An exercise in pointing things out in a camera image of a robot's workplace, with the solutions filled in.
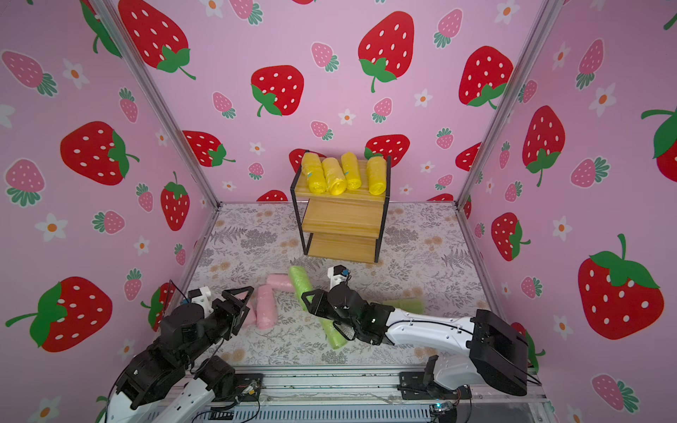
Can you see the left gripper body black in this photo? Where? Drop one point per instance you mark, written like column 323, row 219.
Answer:
column 222, row 318

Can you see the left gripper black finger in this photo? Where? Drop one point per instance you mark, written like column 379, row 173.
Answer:
column 242, row 311
column 238, row 293

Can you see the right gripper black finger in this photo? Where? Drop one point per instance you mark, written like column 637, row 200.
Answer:
column 317, row 312
column 308, row 300

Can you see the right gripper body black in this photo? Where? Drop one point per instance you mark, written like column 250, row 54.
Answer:
column 323, row 304

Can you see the green trash bag roll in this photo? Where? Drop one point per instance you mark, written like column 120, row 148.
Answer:
column 301, row 283
column 335, row 339
column 409, row 305

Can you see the pink trash bag roll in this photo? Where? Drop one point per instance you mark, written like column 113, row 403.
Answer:
column 251, row 319
column 267, row 313
column 280, row 282

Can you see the yellow trash bag roll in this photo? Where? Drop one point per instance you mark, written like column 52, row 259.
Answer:
column 377, row 175
column 312, row 168
column 351, row 170
column 334, row 175

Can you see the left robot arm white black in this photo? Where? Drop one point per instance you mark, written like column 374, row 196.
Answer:
column 200, row 324

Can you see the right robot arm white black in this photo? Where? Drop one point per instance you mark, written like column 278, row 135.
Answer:
column 481, row 348

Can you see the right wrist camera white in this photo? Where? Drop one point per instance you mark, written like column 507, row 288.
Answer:
column 338, row 274

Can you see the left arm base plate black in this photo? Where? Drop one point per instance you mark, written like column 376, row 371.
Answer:
column 237, row 388

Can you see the wooden shelf black metal frame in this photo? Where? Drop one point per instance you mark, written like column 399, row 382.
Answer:
column 348, row 227

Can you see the aluminium rail frame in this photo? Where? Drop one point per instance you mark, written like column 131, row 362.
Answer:
column 368, row 394

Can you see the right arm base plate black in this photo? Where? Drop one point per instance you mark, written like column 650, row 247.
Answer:
column 418, row 386

